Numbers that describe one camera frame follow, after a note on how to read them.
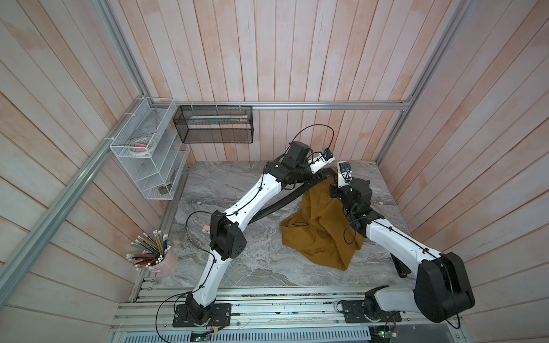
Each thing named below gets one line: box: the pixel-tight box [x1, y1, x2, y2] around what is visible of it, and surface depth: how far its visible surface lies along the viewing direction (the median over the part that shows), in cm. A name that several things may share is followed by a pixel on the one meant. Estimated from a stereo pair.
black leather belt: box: [248, 167, 338, 225], surface depth 92 cm
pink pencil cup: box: [150, 249, 179, 276], surface depth 83 cm
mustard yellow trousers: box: [280, 167, 365, 271], surface depth 87 cm
